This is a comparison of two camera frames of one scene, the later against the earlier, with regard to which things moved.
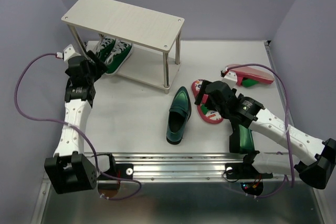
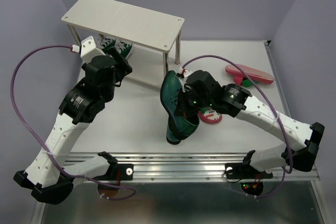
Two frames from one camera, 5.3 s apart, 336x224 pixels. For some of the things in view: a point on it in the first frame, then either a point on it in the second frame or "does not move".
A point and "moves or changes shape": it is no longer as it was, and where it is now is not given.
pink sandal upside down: x=241 y=72 does not move
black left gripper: x=99 y=64 → x=125 y=68
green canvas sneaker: x=104 y=47 does not move
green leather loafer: x=179 y=113 moves or changes shape
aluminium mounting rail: x=179 y=167 does not move
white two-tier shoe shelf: x=155 y=57 does not move
